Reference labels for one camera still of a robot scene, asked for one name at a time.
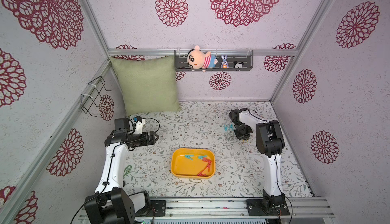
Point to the green cushion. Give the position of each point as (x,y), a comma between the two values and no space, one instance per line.
(148,85)

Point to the small blue rabbit figure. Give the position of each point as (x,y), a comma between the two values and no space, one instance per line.
(224,63)

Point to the pile of coloured clothespins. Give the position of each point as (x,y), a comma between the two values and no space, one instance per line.
(199,166)

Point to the black wire wall rack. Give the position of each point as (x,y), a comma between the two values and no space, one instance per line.
(88,100)

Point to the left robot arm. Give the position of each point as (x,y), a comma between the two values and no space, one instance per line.
(110,204)

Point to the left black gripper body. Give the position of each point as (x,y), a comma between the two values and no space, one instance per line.
(138,140)

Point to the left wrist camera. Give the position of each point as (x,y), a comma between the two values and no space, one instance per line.
(138,123)

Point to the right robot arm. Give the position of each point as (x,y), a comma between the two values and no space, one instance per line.
(270,144)

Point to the dark grey wall shelf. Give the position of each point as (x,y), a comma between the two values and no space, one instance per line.
(181,64)

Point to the black white mouse figure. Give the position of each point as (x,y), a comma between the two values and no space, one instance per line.
(238,65)

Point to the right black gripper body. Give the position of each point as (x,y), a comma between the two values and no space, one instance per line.
(242,132)

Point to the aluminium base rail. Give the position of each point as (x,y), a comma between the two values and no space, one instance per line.
(237,208)

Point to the cartoon boy plush doll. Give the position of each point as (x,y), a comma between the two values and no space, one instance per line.
(196,59)

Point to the yellow plastic storage box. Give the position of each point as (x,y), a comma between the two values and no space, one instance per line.
(178,161)

